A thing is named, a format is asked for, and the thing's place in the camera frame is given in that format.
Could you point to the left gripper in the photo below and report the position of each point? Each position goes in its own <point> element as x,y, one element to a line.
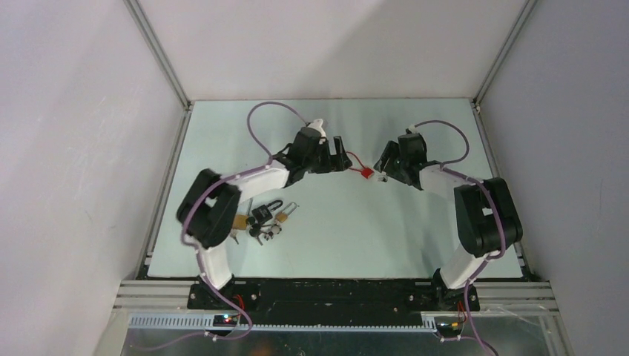
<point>334,163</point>

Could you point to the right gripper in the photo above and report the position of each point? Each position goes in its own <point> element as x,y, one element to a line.
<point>392,150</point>

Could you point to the red cable lock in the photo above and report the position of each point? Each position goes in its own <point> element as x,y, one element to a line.
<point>365,171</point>

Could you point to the black Kaijing padlock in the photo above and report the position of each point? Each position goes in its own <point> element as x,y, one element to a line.
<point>264,213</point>

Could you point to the black-headed keys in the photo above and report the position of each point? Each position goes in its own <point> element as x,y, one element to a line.
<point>255,227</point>

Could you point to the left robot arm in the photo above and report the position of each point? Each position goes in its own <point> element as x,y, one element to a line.
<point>208,210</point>

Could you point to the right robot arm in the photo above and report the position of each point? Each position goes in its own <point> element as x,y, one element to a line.
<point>487,221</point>

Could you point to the small brass padlock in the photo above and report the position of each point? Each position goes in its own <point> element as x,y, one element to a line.
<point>284,214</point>

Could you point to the small padlock keys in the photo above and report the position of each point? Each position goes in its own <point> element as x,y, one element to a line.
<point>273,230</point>

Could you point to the large brass padlock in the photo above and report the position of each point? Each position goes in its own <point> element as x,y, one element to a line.
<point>240,222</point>

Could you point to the large padlock keys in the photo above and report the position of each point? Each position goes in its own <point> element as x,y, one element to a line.
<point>234,236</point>

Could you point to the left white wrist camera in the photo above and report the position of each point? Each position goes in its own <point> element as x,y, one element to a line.
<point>318,125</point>

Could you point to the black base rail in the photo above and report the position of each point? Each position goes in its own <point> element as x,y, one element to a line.
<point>334,302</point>

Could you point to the aluminium frame post right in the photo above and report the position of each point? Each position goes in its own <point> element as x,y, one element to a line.
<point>507,45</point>

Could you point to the aluminium frame post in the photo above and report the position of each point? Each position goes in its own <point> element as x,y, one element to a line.
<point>507,45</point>
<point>151,38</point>

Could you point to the aluminium frame post left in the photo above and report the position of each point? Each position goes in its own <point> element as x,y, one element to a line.
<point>151,38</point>

